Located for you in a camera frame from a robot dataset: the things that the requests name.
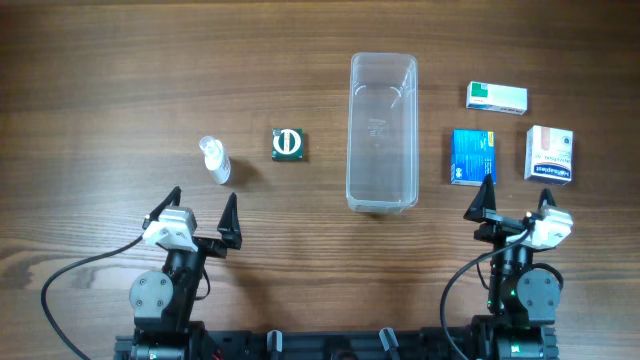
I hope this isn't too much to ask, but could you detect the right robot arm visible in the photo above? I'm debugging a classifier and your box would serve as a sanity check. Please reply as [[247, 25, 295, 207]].
[[464, 175, 573, 360]]

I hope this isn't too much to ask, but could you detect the white green medicine box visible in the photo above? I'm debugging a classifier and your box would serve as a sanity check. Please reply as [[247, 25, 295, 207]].
[[466, 81, 528, 115]]

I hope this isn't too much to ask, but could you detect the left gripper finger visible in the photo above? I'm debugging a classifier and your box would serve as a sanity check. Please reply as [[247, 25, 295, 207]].
[[217, 193, 242, 250], [145, 186, 182, 223]]

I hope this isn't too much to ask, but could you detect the clear plastic container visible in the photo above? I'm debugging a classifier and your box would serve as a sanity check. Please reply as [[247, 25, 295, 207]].
[[346, 52, 420, 215]]

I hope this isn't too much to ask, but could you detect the white spray bottle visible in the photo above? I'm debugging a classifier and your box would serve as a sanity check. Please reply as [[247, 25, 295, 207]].
[[199, 136, 231, 185]]

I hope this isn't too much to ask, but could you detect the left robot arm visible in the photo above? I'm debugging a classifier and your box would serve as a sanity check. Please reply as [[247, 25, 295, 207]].
[[114, 187, 242, 360]]

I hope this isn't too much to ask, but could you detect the dark green small box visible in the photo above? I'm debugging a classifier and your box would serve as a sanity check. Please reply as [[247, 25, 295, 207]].
[[272, 128, 304, 161]]

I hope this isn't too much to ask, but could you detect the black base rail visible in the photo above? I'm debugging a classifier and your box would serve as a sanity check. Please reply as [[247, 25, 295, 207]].
[[113, 326, 559, 360]]

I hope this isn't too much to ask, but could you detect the blue medicine box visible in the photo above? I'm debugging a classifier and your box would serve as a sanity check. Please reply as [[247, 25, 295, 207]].
[[450, 129, 497, 186]]

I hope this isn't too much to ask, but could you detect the white Hansaplast plaster box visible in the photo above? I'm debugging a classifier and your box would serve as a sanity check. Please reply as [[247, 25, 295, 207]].
[[524, 125, 573, 185]]

